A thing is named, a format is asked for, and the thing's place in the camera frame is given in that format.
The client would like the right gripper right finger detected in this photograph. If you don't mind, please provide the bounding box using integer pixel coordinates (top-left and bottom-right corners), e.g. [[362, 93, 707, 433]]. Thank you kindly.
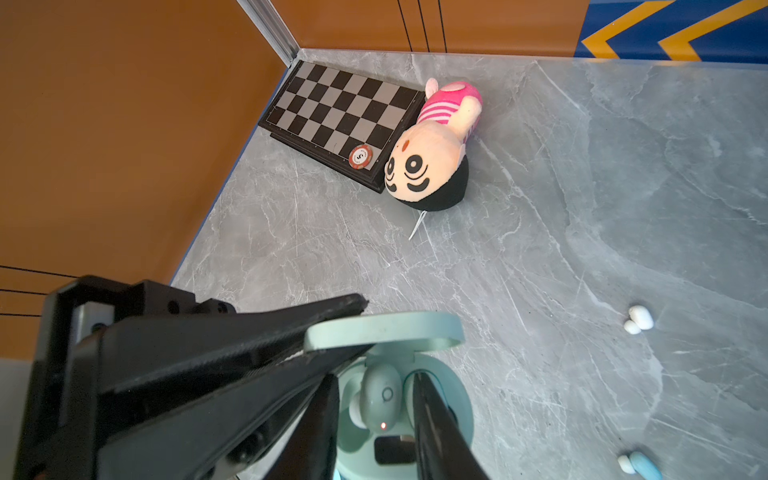
[[413, 373, 489, 480]]

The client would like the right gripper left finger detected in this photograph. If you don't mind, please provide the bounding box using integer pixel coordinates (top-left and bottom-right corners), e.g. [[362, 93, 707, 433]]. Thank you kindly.
[[260, 373, 340, 479]]

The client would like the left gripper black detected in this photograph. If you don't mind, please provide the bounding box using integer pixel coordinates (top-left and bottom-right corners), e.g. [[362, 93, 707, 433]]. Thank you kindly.
[[13, 276, 370, 479]]

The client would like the blue earbud centre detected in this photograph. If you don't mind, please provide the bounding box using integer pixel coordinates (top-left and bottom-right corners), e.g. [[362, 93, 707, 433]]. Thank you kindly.
[[617, 451, 663, 480]]

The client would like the black white chessboard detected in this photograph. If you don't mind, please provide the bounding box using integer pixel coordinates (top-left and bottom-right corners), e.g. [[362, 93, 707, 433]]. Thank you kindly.
[[258, 61, 426, 193]]

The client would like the mint green earbud case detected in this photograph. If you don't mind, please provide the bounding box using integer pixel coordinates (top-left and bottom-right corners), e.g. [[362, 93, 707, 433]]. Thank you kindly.
[[304, 311, 474, 479]]

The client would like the white earbud centre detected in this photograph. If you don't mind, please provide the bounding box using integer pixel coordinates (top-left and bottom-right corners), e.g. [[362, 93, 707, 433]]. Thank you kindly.
[[623, 305, 655, 335]]

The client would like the plush doll pink shirt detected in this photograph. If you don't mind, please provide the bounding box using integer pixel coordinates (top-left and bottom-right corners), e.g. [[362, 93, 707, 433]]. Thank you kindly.
[[384, 78, 483, 212]]

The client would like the red poker chip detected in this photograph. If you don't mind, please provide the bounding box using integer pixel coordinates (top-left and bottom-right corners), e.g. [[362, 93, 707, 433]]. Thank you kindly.
[[348, 144, 373, 170]]

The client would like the left corner aluminium post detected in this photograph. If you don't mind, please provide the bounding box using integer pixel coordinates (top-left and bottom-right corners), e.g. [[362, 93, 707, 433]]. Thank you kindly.
[[237, 0, 300, 66]]

